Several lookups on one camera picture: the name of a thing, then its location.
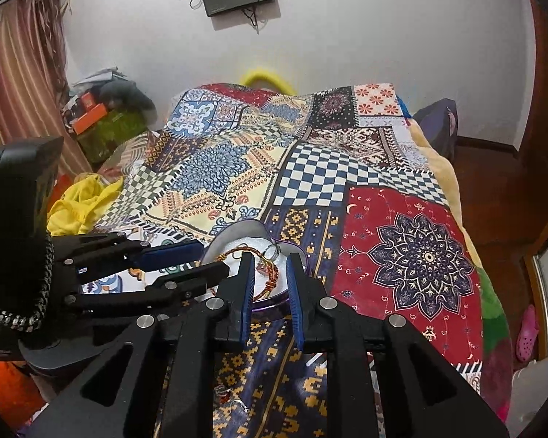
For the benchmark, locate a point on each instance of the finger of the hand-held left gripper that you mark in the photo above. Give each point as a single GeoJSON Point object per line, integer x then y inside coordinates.
{"type": "Point", "coordinates": [187, 285]}
{"type": "Point", "coordinates": [173, 253]}

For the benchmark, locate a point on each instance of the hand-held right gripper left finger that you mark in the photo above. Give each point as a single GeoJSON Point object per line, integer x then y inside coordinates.
{"type": "Point", "coordinates": [247, 292]}

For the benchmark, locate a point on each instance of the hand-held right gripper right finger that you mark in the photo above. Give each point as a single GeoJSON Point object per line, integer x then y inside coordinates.
{"type": "Point", "coordinates": [297, 303]}

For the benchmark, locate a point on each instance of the white heart-shaped jewelry box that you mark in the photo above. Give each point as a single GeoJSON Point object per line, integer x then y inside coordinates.
{"type": "Point", "coordinates": [239, 239]}

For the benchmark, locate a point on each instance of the small beaded jewelry piece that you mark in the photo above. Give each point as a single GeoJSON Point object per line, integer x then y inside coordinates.
{"type": "Point", "coordinates": [221, 392]}

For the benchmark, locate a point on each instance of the yellow cloth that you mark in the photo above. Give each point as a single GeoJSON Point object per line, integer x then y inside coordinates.
{"type": "Point", "coordinates": [80, 200]}

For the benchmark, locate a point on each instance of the orange box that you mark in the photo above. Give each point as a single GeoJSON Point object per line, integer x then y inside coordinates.
{"type": "Point", "coordinates": [89, 118]}

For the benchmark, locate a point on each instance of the patchwork printed blanket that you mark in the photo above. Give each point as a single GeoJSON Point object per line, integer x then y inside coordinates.
{"type": "Point", "coordinates": [310, 178]}

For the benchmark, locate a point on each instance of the striped curtain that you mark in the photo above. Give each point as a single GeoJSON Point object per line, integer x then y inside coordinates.
{"type": "Point", "coordinates": [18, 77]}

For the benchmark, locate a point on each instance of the orange cloth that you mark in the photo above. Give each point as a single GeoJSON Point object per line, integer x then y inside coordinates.
{"type": "Point", "coordinates": [9, 388]}

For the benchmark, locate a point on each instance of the yellow fleece blanket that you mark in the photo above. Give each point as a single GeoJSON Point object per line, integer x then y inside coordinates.
{"type": "Point", "coordinates": [450, 178]}

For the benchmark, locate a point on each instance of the green blanket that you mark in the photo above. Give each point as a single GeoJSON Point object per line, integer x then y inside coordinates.
{"type": "Point", "coordinates": [495, 319]}

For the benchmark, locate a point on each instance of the yellow round cushion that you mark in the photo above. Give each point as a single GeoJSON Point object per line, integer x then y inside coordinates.
{"type": "Point", "coordinates": [265, 75]}

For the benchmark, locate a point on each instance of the dark purple bag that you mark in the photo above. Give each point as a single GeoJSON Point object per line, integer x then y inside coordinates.
{"type": "Point", "coordinates": [436, 123]}

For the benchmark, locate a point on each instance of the pink clog shoe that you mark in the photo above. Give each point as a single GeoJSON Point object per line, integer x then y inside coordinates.
{"type": "Point", "coordinates": [527, 333]}

